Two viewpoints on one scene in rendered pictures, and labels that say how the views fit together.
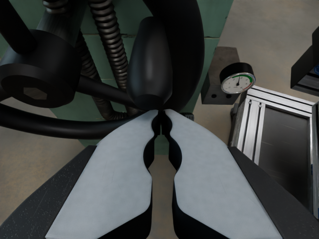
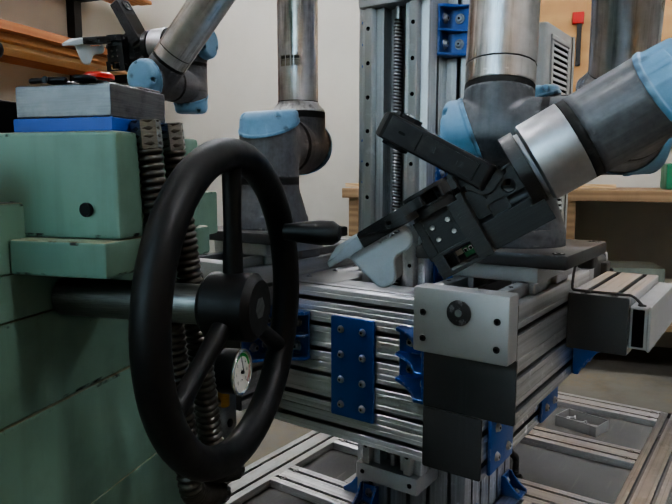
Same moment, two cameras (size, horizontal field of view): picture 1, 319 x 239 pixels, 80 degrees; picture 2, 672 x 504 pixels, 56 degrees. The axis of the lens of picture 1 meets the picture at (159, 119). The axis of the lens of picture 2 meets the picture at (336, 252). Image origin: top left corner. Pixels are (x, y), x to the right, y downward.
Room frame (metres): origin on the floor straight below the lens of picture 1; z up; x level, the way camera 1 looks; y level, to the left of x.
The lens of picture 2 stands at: (-0.14, 0.59, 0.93)
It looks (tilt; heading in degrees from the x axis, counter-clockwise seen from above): 7 degrees down; 289
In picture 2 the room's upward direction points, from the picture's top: straight up
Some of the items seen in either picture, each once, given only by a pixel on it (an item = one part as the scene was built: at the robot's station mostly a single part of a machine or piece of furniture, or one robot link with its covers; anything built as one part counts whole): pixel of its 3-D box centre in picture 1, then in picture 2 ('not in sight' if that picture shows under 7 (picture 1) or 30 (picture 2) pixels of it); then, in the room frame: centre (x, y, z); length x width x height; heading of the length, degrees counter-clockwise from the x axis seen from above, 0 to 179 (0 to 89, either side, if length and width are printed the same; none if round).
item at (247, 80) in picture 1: (234, 80); (230, 377); (0.26, -0.14, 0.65); 0.06 x 0.04 x 0.08; 93
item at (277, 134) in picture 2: not in sight; (270, 142); (0.38, -0.56, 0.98); 0.13 x 0.12 x 0.14; 88
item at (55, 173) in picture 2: not in sight; (100, 183); (0.26, 0.09, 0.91); 0.15 x 0.14 x 0.09; 93
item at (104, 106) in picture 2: not in sight; (103, 106); (0.26, 0.08, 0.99); 0.13 x 0.11 x 0.06; 93
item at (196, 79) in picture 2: not in sight; (186, 87); (0.64, -0.68, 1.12); 0.11 x 0.08 x 0.11; 88
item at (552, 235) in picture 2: not in sight; (514, 210); (-0.09, -0.41, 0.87); 0.15 x 0.15 x 0.10
